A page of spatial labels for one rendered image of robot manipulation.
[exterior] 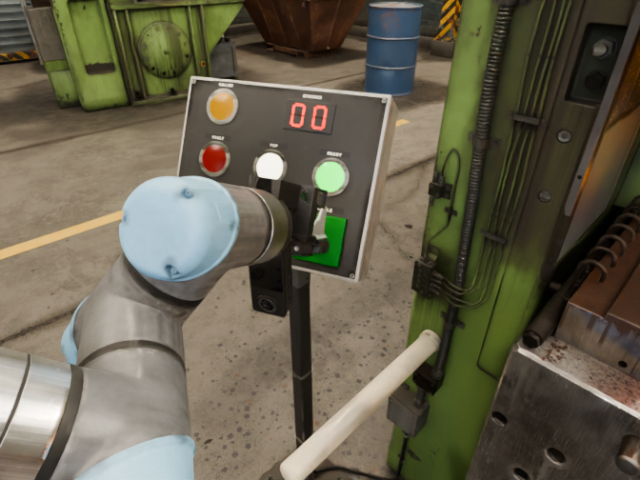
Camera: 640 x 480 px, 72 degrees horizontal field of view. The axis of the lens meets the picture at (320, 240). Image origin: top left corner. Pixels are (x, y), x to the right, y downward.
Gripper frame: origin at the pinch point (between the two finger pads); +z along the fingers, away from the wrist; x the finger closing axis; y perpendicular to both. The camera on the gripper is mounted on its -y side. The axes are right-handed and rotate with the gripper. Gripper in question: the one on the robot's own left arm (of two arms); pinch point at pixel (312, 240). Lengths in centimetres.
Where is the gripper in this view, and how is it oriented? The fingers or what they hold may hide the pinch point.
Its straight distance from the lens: 63.7
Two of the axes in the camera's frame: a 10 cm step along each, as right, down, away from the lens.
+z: 3.0, -0.3, 9.5
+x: -9.4, -1.9, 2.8
